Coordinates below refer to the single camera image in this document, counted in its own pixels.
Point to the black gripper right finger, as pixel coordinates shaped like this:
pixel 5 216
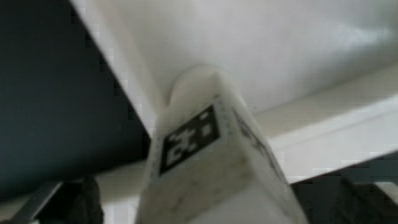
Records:
pixel 346 202

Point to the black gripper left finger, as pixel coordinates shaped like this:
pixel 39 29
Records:
pixel 74 207

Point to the white table leg with tag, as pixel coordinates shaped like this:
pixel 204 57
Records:
pixel 216 183

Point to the white square table top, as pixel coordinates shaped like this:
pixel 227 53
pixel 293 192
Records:
pixel 310 53

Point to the white front fence rail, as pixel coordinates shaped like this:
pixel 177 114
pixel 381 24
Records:
pixel 120 192

